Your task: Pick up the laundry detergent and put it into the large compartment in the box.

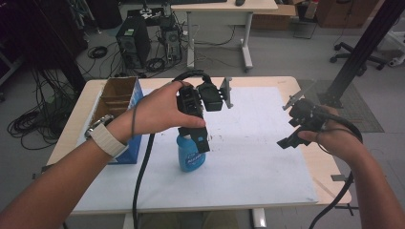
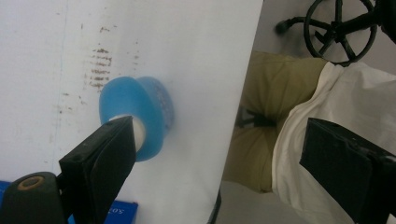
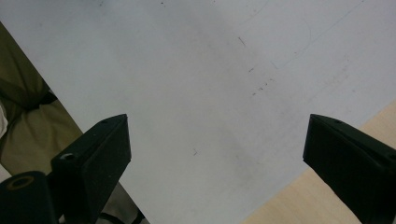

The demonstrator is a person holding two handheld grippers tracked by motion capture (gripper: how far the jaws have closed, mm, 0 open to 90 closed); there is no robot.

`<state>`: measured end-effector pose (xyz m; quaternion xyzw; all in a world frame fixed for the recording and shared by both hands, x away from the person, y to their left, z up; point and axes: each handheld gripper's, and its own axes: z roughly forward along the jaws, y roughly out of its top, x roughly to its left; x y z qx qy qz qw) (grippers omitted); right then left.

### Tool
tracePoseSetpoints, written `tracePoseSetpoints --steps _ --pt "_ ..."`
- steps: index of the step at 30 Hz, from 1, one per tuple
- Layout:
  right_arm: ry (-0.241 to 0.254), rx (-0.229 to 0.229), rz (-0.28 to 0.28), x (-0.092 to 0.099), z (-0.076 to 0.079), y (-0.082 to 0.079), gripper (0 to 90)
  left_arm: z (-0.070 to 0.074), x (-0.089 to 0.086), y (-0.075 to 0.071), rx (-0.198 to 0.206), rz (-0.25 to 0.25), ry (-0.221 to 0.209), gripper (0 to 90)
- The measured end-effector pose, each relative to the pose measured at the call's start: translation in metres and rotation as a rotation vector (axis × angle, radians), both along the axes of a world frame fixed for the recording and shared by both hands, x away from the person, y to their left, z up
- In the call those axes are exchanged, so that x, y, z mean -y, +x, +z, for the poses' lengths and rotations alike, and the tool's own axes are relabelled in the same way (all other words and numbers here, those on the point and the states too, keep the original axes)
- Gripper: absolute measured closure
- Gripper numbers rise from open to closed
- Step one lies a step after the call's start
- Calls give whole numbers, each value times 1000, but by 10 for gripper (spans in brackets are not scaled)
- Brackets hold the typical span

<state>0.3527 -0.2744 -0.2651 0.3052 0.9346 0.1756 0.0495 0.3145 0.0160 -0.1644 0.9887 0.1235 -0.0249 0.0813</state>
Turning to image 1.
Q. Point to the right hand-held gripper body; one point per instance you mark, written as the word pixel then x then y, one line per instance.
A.
pixel 305 114

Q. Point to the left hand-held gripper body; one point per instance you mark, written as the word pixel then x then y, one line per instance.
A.
pixel 200 95

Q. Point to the blue plastic bottle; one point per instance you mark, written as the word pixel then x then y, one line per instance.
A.
pixel 190 157

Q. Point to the blue cardboard box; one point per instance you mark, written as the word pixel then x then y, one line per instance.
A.
pixel 127 95

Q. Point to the person's right hand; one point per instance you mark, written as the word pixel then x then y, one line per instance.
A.
pixel 337 141

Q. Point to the person's left hand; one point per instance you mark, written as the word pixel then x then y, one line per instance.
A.
pixel 153 111

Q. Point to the grey floor mat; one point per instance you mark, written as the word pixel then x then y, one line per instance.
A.
pixel 356 111

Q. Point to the open computer tower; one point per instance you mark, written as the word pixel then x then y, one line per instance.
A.
pixel 171 43

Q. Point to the black office chair base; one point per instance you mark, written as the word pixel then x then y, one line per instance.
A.
pixel 356 57

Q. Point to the white table leg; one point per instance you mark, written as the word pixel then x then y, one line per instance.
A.
pixel 258 218
pixel 128 222

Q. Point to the black computer tower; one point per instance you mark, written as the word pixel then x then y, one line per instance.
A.
pixel 132 41

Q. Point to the white desk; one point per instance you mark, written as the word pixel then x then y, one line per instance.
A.
pixel 223 8

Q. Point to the wristwatch with white band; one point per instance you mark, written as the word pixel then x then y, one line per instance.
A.
pixel 108 140

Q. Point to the black keyboard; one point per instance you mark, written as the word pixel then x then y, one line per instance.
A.
pixel 197 1

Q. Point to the black computer mouse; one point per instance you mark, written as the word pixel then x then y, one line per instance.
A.
pixel 240 2

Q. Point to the brown cardboard box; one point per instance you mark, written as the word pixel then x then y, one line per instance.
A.
pixel 273 17

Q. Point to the brown wooden cabinet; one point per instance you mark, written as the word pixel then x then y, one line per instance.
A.
pixel 347 12

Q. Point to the dark curtain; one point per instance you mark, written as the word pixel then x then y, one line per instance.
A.
pixel 38 38

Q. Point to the black metal post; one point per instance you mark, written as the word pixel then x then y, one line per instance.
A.
pixel 366 44

